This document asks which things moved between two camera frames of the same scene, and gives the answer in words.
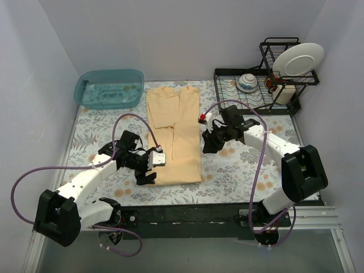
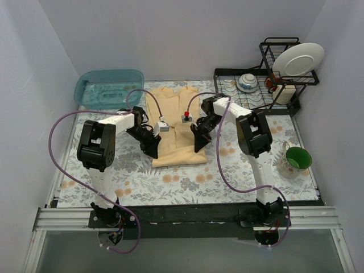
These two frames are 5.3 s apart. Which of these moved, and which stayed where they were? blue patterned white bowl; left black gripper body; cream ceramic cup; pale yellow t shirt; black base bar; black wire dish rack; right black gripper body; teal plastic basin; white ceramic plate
Moved: left black gripper body; right black gripper body; pale yellow t shirt
Stayed: black wire dish rack; cream ceramic cup; white ceramic plate; teal plastic basin; blue patterned white bowl; black base bar
